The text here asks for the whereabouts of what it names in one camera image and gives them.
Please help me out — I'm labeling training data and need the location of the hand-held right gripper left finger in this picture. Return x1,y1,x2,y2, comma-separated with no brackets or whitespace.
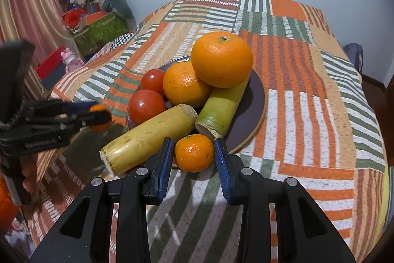
29,137,175,263

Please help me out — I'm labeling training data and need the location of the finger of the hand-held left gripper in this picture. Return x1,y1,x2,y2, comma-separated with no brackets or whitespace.
26,111,111,132
29,100,99,116

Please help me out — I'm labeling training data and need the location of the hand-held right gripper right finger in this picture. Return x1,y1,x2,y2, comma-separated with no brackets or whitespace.
214,138,358,263

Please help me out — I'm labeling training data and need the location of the small tangerine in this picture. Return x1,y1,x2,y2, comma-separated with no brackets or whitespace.
89,105,111,132
174,134,215,173

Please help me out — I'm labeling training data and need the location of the yellow sugarcane piece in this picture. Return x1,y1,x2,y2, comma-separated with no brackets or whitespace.
99,104,198,175

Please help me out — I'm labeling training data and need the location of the red tomato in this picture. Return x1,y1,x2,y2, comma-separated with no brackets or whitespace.
129,89,167,125
141,69,167,97

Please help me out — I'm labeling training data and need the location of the green sugarcane piece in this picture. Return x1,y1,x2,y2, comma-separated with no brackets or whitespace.
195,75,250,140

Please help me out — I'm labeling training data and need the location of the purple round plate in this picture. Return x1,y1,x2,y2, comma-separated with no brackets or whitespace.
126,55,267,169

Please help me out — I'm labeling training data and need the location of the medium orange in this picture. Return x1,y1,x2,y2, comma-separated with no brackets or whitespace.
163,61,214,108

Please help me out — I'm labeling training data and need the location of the large orange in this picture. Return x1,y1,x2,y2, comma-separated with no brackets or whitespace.
191,31,254,88

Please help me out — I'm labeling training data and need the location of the person's left hand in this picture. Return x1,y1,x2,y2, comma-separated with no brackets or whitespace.
24,157,42,194

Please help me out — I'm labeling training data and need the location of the pink plush toy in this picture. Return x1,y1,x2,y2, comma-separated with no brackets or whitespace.
61,47,84,72

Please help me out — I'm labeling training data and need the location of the red flat box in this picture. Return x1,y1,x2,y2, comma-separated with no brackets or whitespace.
35,46,66,82

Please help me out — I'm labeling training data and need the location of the green patterned storage box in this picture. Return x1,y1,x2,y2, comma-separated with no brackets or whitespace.
72,12,130,55

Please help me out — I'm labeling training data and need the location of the black white checkered cloth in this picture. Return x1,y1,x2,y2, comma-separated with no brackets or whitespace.
105,32,134,51

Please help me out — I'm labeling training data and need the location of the red plastic bag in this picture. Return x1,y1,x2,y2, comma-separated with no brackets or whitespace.
62,8,88,28

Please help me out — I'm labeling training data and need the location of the orange cardboard box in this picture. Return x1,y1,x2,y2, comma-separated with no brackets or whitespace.
81,12,108,26

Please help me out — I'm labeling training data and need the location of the long grey pillow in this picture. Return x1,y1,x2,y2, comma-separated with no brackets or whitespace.
92,0,134,20

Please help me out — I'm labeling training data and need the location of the striped patchwork blanket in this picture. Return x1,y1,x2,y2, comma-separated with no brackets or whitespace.
29,0,390,263

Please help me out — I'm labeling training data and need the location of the striped brown curtain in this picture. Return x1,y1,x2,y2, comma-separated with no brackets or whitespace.
0,0,73,91

